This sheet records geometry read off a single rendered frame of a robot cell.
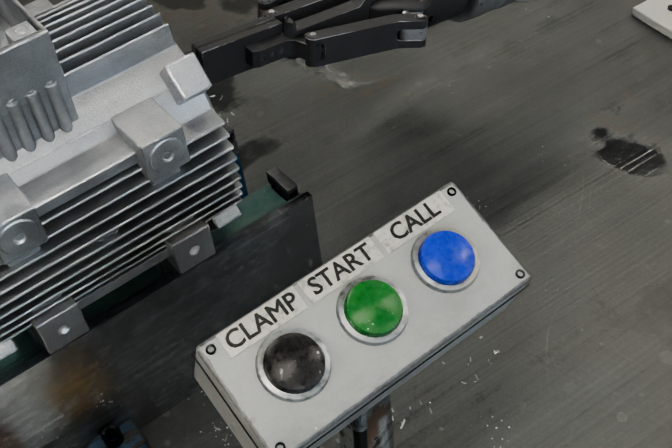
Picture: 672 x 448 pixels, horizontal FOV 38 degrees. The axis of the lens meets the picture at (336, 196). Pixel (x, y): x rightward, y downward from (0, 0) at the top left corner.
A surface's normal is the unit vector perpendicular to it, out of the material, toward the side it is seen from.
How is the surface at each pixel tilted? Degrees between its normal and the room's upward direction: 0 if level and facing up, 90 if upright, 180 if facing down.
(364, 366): 23
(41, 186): 0
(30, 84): 90
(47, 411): 90
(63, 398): 90
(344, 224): 0
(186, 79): 45
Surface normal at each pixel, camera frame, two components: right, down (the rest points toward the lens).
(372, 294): 0.14, -0.47
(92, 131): 0.39, -0.08
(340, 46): 0.41, 0.61
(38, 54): 0.61, 0.53
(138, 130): -0.09, -0.69
